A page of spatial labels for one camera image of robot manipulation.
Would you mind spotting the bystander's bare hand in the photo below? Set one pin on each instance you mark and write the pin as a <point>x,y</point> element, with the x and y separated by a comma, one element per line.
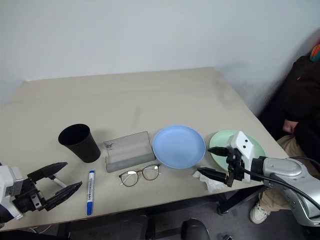
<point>290,125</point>

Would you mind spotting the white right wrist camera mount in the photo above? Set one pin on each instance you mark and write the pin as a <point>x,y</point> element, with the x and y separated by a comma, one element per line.
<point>242,145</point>

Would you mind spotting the light blue plate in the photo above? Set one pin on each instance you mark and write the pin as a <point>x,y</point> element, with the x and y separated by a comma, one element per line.
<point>178,147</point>

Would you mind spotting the white pen with black tip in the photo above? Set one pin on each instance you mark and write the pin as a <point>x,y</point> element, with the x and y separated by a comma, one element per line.
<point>60,182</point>

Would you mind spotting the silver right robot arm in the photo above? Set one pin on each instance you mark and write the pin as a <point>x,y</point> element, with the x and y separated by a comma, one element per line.
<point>285,167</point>

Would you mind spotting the person's khaki trousers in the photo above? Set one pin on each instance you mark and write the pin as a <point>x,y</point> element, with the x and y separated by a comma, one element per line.
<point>277,197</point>

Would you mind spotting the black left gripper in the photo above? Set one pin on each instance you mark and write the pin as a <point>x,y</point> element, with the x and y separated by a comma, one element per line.
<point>28,197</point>

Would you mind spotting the white tissue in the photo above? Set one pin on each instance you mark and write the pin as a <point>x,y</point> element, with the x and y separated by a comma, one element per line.
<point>213,186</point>

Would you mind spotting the light green plate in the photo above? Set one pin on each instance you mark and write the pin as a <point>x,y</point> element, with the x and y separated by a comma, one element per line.
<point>220,140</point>

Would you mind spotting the person's white shoe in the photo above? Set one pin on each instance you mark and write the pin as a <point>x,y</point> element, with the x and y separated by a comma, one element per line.
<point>258,214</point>

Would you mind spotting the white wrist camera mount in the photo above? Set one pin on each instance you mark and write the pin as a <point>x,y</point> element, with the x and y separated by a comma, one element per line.
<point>6,176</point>
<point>242,145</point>

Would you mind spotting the black table leg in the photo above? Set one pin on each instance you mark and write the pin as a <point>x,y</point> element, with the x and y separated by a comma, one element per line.
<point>237,198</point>

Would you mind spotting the grey glasses case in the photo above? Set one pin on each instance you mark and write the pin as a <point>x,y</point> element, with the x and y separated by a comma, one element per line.
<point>130,155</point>

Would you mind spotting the black plastic cup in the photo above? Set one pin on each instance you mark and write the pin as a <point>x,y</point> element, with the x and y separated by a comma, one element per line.
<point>82,147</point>

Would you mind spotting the blue-capped whiteboard marker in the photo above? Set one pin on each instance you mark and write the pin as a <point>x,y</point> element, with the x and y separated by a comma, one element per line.
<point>90,190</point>

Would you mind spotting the brown round-rimmed glasses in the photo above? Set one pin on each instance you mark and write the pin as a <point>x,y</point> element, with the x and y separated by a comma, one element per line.
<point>149,172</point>

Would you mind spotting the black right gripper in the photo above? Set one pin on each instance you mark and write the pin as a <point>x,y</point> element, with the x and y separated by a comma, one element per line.
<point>236,165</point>

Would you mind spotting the dark rounded shape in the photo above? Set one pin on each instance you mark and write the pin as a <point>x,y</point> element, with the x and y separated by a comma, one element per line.
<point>195,230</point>

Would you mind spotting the colourful striped cloth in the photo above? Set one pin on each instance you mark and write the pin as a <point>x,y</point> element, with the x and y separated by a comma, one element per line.
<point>315,53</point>

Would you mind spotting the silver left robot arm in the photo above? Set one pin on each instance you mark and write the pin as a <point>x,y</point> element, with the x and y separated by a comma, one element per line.
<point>5,215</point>

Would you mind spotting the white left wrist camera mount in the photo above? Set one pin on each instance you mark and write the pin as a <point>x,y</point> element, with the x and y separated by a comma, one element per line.
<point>6,176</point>

